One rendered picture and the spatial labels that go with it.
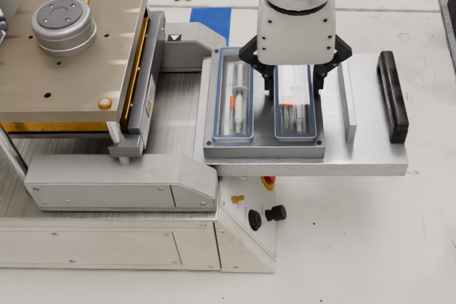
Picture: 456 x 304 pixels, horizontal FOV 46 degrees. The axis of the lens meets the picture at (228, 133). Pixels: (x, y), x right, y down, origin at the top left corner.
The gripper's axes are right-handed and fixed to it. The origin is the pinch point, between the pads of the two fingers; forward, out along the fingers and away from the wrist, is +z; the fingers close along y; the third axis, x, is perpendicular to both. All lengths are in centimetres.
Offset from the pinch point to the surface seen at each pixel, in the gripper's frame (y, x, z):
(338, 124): -6.4, 4.1, 4.4
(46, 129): 32.9, 10.3, -2.5
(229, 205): 9.4, 13.7, 11.0
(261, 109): 4.6, 3.3, 1.9
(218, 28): 15, -44, 26
